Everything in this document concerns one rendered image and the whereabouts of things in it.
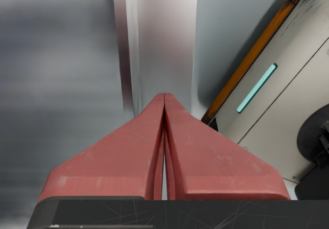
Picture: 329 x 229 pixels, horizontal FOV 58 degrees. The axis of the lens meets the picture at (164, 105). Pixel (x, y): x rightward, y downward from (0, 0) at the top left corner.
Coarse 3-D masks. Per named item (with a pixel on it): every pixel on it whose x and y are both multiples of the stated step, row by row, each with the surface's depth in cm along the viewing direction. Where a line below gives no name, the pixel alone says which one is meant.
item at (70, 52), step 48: (0, 0) 13; (48, 0) 13; (96, 0) 13; (0, 48) 14; (48, 48) 14; (96, 48) 14; (0, 96) 16; (48, 96) 16; (96, 96) 16; (0, 144) 18; (48, 144) 18; (0, 192) 20
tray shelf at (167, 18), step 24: (144, 0) 13; (168, 0) 13; (192, 0) 13; (144, 24) 14; (168, 24) 14; (192, 24) 14; (144, 48) 14; (168, 48) 14; (192, 48) 14; (144, 72) 15; (168, 72) 15; (192, 72) 15; (144, 96) 16
